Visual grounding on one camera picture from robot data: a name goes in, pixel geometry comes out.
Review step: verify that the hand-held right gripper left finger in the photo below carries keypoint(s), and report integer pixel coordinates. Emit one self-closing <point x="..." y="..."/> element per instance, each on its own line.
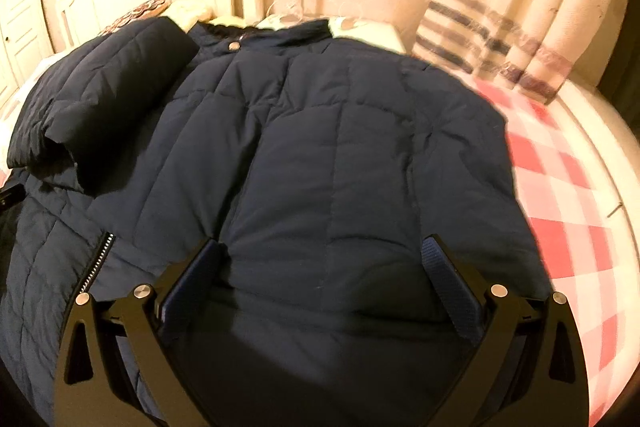
<point x="192" y="284"/>

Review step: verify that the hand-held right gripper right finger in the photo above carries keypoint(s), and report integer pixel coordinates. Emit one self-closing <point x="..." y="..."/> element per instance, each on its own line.
<point x="447" y="282"/>

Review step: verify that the navy quilted jacket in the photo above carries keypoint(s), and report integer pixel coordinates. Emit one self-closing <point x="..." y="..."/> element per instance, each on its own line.
<point x="310" y="142"/>

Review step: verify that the red white checkered bed sheet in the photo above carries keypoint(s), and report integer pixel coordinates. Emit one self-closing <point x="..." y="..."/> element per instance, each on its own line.
<point x="560" y="187"/>

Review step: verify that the cream striped curtain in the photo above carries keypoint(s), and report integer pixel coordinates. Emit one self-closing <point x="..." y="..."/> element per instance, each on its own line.
<point x="500" y="32"/>

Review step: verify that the cream pillow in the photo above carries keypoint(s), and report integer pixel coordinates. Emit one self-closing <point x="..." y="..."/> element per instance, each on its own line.
<point x="192" y="14"/>

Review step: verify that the patterned cushion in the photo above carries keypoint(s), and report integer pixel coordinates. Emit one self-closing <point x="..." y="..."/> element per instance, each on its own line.
<point x="142" y="11"/>

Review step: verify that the white wardrobe door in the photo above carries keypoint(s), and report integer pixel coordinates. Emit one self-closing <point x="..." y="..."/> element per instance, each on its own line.
<point x="20" y="27"/>

